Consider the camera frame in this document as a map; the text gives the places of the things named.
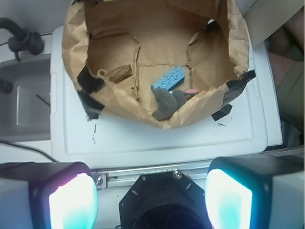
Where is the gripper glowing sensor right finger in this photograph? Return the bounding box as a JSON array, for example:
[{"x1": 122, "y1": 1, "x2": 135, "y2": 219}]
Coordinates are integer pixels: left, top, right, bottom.
[{"x1": 205, "y1": 156, "x2": 305, "y2": 229}]

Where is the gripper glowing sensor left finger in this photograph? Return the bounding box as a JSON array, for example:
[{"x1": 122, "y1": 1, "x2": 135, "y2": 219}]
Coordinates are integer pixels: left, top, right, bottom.
[{"x1": 0, "y1": 162, "x2": 98, "y2": 229}]

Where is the gray plush animal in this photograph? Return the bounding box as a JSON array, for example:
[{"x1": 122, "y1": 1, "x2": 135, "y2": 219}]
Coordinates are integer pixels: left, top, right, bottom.
[{"x1": 152, "y1": 88, "x2": 199, "y2": 121}]

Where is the white plastic bin lid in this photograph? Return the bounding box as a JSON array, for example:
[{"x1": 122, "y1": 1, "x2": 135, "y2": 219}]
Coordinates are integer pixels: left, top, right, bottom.
[{"x1": 50, "y1": 27, "x2": 282, "y2": 169}]

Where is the black tape piece right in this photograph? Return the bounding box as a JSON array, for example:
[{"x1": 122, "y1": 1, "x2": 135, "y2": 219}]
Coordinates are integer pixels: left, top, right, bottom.
[{"x1": 212, "y1": 69, "x2": 256, "y2": 122}]

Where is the black tape piece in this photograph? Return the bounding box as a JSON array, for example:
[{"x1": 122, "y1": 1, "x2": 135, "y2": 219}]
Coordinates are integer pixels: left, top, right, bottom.
[
  {"x1": 212, "y1": 69, "x2": 256, "y2": 122},
  {"x1": 77, "y1": 66, "x2": 104, "y2": 120}
]

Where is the black tape piece left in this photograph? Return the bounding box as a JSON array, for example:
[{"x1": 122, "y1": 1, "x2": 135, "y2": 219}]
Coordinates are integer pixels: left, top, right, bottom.
[{"x1": 77, "y1": 66, "x2": 104, "y2": 120}]

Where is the blue sponge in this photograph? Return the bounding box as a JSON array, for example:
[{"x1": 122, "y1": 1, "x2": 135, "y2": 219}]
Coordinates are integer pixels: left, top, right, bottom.
[{"x1": 151, "y1": 66, "x2": 185, "y2": 91}]

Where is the brown paper bag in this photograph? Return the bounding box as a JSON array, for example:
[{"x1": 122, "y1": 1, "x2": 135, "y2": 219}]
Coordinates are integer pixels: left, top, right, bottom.
[{"x1": 62, "y1": 0, "x2": 250, "y2": 129}]

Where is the black octagonal mount plate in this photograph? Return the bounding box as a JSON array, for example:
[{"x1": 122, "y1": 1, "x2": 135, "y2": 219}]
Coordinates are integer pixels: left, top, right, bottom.
[{"x1": 119, "y1": 174, "x2": 212, "y2": 229}]

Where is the aluminum rail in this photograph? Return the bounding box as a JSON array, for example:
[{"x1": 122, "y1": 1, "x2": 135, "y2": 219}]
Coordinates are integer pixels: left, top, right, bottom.
[{"x1": 91, "y1": 160, "x2": 212, "y2": 190}]

